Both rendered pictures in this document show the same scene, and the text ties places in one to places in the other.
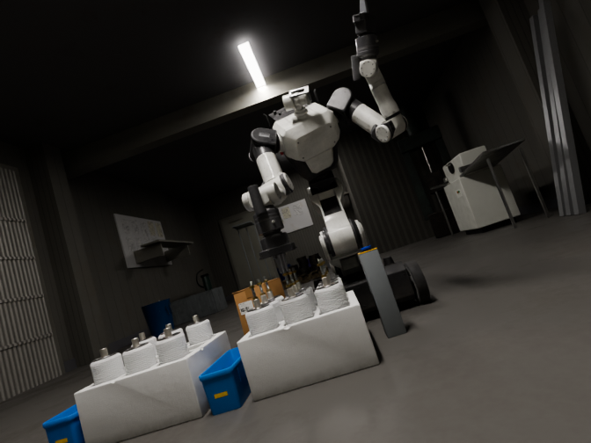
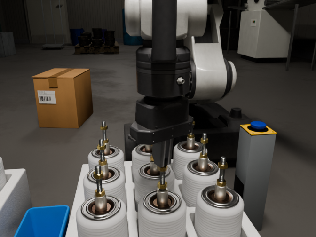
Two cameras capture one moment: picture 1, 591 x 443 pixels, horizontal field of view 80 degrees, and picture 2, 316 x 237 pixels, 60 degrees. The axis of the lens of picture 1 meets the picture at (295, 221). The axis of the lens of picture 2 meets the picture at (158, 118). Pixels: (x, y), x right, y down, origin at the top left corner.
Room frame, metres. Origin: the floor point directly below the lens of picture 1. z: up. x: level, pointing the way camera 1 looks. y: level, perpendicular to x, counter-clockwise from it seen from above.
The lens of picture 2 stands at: (0.72, 0.19, 0.58)
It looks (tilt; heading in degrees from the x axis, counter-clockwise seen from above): 19 degrees down; 347
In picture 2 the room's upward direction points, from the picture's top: straight up
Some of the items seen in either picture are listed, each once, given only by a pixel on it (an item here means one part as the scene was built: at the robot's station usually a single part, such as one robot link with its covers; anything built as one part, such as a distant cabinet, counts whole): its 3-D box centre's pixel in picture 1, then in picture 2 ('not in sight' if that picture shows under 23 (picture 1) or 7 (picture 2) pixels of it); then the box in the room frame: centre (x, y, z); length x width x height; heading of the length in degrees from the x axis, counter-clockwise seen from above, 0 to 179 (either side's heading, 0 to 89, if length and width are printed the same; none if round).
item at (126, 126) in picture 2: not in sight; (130, 147); (1.73, 0.08, 0.10); 0.20 x 0.05 x 0.20; 175
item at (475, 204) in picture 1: (475, 192); (264, 26); (4.76, -2.43, 0.52); 2.20 x 0.55 x 1.04; 175
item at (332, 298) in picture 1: (336, 313); (216, 233); (1.15, -0.03, 0.16); 0.10 x 0.10 x 0.18
